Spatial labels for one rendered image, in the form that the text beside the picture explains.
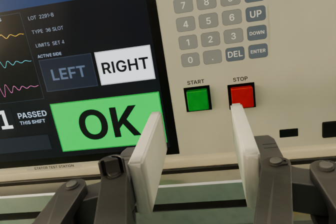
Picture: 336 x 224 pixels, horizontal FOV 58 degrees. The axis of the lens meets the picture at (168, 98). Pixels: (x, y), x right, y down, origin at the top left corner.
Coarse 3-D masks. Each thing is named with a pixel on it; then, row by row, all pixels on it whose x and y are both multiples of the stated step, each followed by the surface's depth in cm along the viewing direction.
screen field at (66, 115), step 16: (128, 96) 27; (144, 96) 27; (64, 112) 29; (80, 112) 28; (96, 112) 28; (112, 112) 28; (128, 112) 28; (144, 112) 28; (64, 128) 29; (80, 128) 29; (96, 128) 29; (112, 128) 29; (128, 128) 28; (64, 144) 30; (80, 144) 30; (96, 144) 29; (112, 144) 29; (128, 144) 29
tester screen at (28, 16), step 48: (0, 0) 26; (48, 0) 26; (96, 0) 25; (144, 0) 25; (0, 48) 27; (48, 48) 27; (96, 48) 26; (0, 96) 29; (48, 96) 28; (96, 96) 28
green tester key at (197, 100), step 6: (192, 90) 26; (198, 90) 26; (204, 90) 26; (192, 96) 26; (198, 96) 26; (204, 96) 26; (192, 102) 26; (198, 102) 26; (204, 102) 26; (192, 108) 27; (198, 108) 26; (204, 108) 26
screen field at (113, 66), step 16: (128, 48) 26; (144, 48) 26; (48, 64) 27; (64, 64) 27; (80, 64) 27; (96, 64) 27; (112, 64) 27; (128, 64) 26; (144, 64) 26; (48, 80) 28; (64, 80) 28; (80, 80) 27; (96, 80) 27; (112, 80) 27; (128, 80) 27
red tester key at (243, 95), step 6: (234, 90) 26; (240, 90) 26; (246, 90) 26; (252, 90) 26; (234, 96) 26; (240, 96) 26; (246, 96) 26; (252, 96) 26; (234, 102) 26; (240, 102) 26; (246, 102) 26; (252, 102) 26
